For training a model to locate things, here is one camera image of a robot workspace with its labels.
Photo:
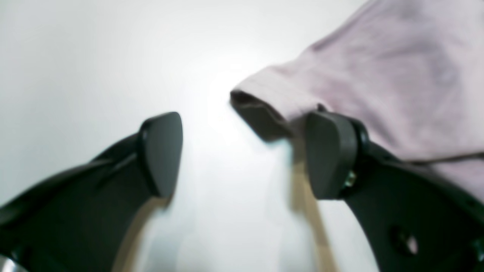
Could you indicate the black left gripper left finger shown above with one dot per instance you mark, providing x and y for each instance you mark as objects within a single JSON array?
[{"x": 76, "y": 220}]

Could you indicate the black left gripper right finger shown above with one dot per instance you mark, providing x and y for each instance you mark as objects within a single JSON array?
[{"x": 414, "y": 221}]

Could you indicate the mauve t-shirt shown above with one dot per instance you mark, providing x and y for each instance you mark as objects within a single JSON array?
[{"x": 410, "y": 70}]

